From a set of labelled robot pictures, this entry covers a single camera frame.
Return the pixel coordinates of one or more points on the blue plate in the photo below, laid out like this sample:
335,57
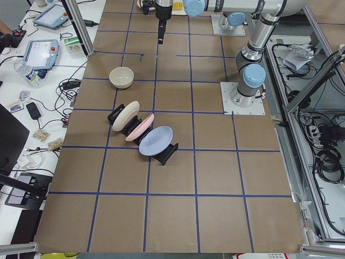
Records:
156,141

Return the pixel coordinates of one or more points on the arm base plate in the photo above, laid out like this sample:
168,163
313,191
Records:
217,31
236,104

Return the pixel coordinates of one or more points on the teach pendant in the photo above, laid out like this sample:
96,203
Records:
41,54
52,18

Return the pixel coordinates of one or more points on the black monitor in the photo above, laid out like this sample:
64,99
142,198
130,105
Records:
13,139

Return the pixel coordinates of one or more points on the aluminium frame post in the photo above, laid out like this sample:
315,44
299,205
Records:
79,26

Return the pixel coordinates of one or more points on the black power adapter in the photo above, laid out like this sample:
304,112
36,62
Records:
68,85

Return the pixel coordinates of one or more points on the near teach pendant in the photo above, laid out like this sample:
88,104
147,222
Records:
41,54

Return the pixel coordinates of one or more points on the cream plate in rack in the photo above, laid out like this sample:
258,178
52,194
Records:
126,115

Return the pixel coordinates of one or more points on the far teach pendant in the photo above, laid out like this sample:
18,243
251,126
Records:
52,18

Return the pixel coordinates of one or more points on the white round plate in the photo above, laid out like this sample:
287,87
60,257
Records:
140,3

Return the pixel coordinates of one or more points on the black dish rack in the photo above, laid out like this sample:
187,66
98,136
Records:
162,157

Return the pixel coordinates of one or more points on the white bowl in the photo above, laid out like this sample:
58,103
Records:
121,77

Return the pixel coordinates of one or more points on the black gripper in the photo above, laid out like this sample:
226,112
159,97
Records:
164,12

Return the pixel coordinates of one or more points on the black phone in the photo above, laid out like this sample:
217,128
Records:
33,111

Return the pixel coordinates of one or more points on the white rectangular tray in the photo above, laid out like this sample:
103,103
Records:
179,13

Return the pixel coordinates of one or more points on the green white carton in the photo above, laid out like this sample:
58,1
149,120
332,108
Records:
72,44

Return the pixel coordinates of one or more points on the pink plate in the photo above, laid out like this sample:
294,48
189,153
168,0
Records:
141,128

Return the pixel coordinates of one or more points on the sliced yellow bread loaf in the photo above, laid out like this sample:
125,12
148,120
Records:
177,6

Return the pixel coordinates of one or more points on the crumpled white paper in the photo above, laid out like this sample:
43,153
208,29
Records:
299,55

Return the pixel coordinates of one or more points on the plastic water bottle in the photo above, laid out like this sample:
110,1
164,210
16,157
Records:
27,73

